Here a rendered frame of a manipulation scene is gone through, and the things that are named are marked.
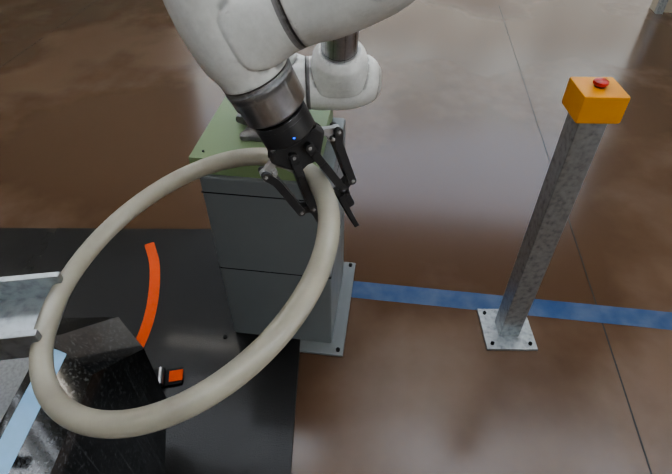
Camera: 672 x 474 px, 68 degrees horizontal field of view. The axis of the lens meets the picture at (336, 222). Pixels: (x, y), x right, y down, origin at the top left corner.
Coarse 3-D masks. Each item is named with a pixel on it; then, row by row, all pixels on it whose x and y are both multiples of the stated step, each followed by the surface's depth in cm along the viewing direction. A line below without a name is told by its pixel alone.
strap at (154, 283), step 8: (152, 248) 236; (152, 256) 232; (152, 264) 228; (152, 272) 225; (152, 280) 221; (152, 288) 218; (152, 296) 214; (152, 304) 211; (152, 312) 208; (144, 320) 205; (152, 320) 205; (144, 328) 202; (144, 336) 199; (144, 344) 196
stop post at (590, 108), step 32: (576, 96) 132; (608, 96) 127; (576, 128) 136; (576, 160) 143; (544, 192) 157; (576, 192) 150; (544, 224) 159; (544, 256) 169; (512, 288) 185; (480, 320) 206; (512, 320) 193
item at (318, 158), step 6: (306, 144) 68; (312, 144) 68; (306, 150) 68; (312, 150) 68; (312, 156) 69; (318, 156) 69; (318, 162) 70; (324, 162) 70; (324, 168) 71; (330, 168) 72; (330, 174) 72; (336, 174) 72; (336, 180) 73; (336, 186) 74; (342, 186) 74; (342, 192) 75; (348, 192) 74
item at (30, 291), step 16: (48, 272) 78; (0, 288) 77; (16, 288) 78; (32, 288) 78; (48, 288) 79; (0, 304) 79; (16, 304) 79; (32, 304) 79; (0, 320) 76; (16, 320) 76; (32, 320) 76; (0, 336) 69; (16, 336) 69; (32, 336) 69; (0, 352) 71; (16, 352) 71
